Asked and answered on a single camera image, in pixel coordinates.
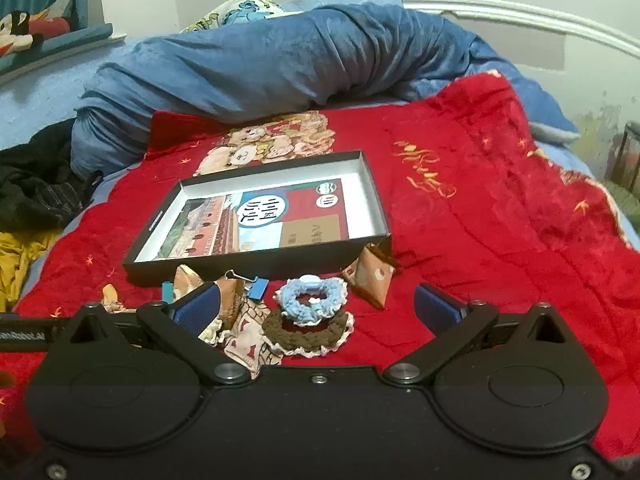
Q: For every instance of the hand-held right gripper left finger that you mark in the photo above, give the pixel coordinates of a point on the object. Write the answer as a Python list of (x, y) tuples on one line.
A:
[(197, 310)]

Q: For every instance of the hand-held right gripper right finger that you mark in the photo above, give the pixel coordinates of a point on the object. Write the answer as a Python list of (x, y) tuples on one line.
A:
[(437, 307)]

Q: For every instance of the teal plastic clip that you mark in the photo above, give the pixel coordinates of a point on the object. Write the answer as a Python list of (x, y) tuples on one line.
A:
[(166, 291)]

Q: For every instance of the blue binder clip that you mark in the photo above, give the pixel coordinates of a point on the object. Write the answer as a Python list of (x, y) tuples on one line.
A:
[(259, 287)]

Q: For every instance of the light blue crochet scrunchie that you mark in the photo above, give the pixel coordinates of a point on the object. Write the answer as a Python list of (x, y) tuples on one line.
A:
[(312, 297)]

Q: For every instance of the brown crochet scrunchie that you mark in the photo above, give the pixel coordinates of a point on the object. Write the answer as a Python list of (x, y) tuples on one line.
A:
[(310, 337)]

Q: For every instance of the black cardboard box printed bottom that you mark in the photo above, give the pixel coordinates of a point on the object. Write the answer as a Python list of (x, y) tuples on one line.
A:
[(260, 210)]

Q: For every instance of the yellow cloth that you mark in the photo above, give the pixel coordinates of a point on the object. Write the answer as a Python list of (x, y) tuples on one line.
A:
[(15, 260)]

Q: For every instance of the red printed blanket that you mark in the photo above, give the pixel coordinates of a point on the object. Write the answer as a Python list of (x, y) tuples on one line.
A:
[(500, 240)]

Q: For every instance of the dark clothing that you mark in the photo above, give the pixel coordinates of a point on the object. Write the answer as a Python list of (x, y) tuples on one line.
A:
[(35, 180)]

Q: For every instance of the light blue bed sheet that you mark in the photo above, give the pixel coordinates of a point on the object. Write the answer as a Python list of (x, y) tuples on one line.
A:
[(45, 100)]

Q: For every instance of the blue velvet duvet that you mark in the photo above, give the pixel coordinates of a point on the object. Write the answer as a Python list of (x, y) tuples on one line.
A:
[(280, 65)]

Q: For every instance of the cartoon print pillow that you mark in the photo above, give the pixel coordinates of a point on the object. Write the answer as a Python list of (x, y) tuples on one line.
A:
[(235, 10)]

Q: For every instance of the white bed headboard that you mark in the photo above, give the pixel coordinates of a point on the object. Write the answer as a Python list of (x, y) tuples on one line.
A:
[(525, 17)]

